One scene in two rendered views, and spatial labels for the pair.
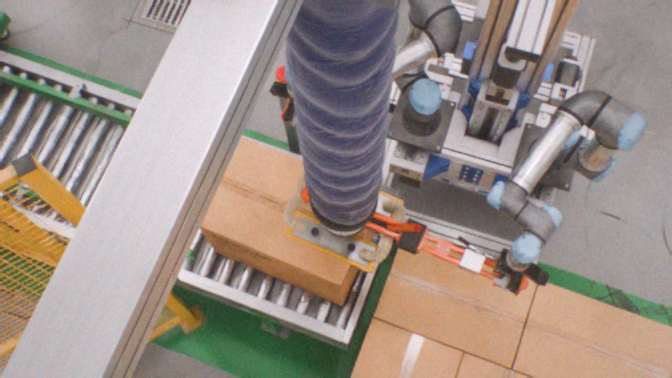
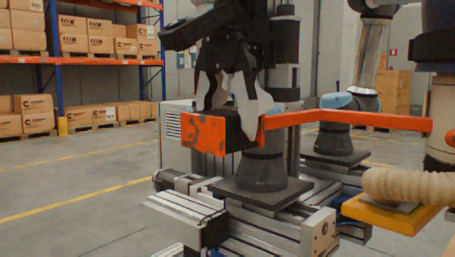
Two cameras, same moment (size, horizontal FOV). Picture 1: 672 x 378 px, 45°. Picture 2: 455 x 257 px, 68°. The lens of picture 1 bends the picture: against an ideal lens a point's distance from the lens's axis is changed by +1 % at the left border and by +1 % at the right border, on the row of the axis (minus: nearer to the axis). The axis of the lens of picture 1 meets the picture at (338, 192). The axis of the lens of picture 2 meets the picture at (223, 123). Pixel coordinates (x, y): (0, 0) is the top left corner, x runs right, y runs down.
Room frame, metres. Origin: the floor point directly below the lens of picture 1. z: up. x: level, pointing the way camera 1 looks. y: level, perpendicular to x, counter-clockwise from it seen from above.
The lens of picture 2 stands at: (1.06, 0.57, 1.36)
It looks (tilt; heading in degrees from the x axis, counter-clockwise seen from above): 9 degrees down; 290
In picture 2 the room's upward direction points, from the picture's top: straight up
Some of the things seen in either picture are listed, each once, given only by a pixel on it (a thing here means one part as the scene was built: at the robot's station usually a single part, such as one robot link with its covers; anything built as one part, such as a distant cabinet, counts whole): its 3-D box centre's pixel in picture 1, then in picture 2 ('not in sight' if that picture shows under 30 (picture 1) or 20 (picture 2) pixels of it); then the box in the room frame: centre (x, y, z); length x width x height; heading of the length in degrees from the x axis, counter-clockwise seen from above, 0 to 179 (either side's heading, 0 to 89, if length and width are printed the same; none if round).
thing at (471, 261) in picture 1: (471, 262); not in sight; (0.63, -0.43, 1.27); 0.07 x 0.07 x 0.04; 63
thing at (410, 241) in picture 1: (411, 236); not in sight; (0.73, -0.24, 1.28); 0.10 x 0.08 x 0.06; 153
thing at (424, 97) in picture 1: (423, 98); (259, 125); (1.27, -0.33, 1.20); 0.13 x 0.12 x 0.14; 25
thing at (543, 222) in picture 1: (538, 221); not in sight; (0.67, -0.59, 1.57); 0.11 x 0.11 x 0.08; 49
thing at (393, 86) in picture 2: not in sight; (380, 90); (0.22, -8.09, 0.87); 1.21 x 1.02 x 1.74; 68
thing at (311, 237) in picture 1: (333, 240); not in sight; (0.76, 0.03, 1.17); 0.34 x 0.10 x 0.05; 63
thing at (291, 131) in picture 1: (293, 127); not in sight; (1.50, 0.19, 0.50); 0.07 x 0.07 x 1.00; 66
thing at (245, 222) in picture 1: (293, 223); not in sight; (0.96, 0.19, 0.75); 0.60 x 0.40 x 0.40; 63
